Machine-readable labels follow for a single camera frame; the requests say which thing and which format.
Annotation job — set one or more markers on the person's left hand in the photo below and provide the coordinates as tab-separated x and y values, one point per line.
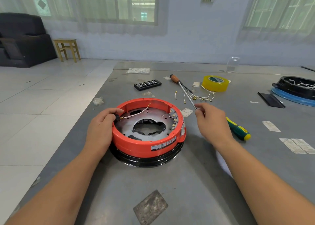
101	131

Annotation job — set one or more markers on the person's right hand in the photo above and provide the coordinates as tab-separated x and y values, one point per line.
212	124

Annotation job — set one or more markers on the red round appliance base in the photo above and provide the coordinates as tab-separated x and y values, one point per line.
142	146

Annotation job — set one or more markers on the person's right forearm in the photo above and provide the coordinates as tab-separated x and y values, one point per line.
270	188

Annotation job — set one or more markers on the person's left forearm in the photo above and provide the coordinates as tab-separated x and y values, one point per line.
54	193

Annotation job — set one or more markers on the black round appliance part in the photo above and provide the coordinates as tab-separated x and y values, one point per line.
290	87

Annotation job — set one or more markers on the crumpled white tape piece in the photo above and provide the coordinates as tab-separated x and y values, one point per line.
187	112

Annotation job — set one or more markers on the yellow tape roll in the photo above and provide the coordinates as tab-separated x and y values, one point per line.
209	87

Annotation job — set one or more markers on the narrow white tape strip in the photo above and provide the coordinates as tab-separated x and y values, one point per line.
271	126

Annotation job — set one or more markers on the black flat plate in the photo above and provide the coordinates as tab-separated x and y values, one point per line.
271	100

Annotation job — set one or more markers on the black remote control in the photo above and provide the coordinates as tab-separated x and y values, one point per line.
147	84

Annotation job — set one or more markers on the white paper sheet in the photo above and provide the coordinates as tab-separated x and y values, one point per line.
138	70

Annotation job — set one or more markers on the wide white tape strips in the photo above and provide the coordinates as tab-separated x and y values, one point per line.
298	146

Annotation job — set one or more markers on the small wooden stool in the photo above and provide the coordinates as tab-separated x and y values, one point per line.
66	41

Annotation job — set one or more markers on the sheer white curtain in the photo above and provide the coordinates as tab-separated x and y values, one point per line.
14	3
278	35

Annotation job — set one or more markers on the thin black rod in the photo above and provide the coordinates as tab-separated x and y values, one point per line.
309	67

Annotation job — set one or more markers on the black armchair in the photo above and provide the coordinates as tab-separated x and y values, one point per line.
22	42

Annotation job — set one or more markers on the large barred window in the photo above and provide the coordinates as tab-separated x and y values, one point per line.
280	5
98	3

